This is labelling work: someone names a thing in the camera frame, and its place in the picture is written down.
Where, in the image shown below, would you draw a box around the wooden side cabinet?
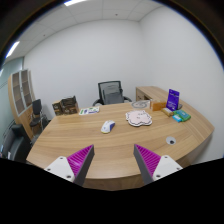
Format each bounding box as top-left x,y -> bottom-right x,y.
135,85 -> 169,102

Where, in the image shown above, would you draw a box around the green packet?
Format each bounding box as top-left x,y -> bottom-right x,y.
173,109 -> 192,122

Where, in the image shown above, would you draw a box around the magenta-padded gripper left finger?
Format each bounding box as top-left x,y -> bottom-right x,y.
43,144 -> 96,187

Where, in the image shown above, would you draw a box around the orange box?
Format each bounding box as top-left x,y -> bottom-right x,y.
149,98 -> 167,112

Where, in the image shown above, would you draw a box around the white ceiling light panels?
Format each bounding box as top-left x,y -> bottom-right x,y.
0,0 -> 88,78

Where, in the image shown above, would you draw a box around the small blue box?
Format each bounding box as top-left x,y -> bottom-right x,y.
171,114 -> 183,123

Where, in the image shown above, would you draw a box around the silver cable grommet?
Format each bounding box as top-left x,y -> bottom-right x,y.
165,135 -> 178,146

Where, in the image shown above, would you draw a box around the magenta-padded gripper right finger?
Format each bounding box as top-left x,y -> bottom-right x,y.
133,143 -> 184,185

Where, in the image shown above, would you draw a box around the pink cloud-shaped mouse pad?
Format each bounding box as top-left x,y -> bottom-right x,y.
125,109 -> 153,128

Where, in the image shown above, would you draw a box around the large dark printed box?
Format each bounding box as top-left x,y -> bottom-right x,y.
60,95 -> 80,115

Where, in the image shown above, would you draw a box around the small brown box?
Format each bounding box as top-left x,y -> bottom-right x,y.
52,101 -> 64,117

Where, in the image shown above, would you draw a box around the wooden shelf unit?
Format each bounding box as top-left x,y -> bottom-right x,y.
7,68 -> 38,139

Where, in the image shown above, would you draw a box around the purple standing sign card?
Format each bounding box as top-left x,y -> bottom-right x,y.
165,88 -> 181,112

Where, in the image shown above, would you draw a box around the black armchair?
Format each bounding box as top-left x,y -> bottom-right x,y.
1,123 -> 33,163

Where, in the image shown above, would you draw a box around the small yellow box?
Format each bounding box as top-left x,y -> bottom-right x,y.
161,107 -> 175,117

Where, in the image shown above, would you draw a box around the black visitor chair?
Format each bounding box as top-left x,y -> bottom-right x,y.
29,98 -> 51,136

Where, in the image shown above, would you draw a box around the white and blue computer mouse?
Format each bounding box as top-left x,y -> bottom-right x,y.
100,120 -> 116,135

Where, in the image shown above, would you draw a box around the black mesh office chair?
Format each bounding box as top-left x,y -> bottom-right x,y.
92,80 -> 133,107

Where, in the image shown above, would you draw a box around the white green printed sheet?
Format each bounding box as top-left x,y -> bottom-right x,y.
78,106 -> 101,116

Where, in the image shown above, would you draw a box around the grey round patterned mat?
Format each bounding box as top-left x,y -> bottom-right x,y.
131,99 -> 151,110

